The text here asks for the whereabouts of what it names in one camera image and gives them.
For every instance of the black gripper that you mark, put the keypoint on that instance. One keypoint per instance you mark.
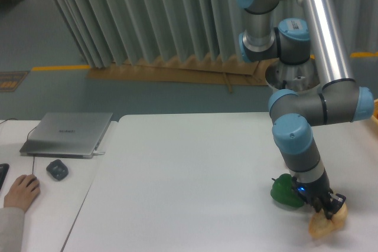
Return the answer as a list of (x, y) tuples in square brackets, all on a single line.
[(318, 194)]

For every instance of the toasted bread slice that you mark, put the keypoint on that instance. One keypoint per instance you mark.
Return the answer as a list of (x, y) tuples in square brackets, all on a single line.
[(320, 226)]

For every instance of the grey sleeved forearm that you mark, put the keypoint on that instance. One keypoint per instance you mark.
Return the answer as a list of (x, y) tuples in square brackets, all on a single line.
[(12, 225)]

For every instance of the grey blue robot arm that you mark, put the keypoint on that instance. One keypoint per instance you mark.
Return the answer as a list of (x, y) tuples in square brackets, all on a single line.
[(292, 30)]

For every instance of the yellow wicker basket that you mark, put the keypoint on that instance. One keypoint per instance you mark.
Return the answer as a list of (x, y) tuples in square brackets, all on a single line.
[(375, 112)]

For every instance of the person's hand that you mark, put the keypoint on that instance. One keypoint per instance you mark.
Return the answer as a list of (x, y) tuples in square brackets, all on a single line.
[(18, 197)]

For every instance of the green bell pepper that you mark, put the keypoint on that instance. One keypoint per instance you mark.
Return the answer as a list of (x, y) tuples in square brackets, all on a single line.
[(283, 193)]

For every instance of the brown cardboard sheet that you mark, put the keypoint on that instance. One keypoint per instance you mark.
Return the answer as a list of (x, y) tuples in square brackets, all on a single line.
[(228, 73)]

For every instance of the black small controller device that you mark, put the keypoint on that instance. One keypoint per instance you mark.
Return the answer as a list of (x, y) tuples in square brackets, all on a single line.
[(58, 170)]

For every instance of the silver closed laptop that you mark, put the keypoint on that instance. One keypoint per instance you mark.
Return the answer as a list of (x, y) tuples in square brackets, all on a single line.
[(67, 135)]

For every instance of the pale green pleated curtain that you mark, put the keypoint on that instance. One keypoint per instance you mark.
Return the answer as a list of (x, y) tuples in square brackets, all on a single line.
[(116, 31)]

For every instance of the black keyboard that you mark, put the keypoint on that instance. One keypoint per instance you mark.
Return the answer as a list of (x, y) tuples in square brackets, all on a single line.
[(4, 168)]

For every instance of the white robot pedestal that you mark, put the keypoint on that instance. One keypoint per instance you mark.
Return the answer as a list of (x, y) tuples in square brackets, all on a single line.
[(303, 79)]

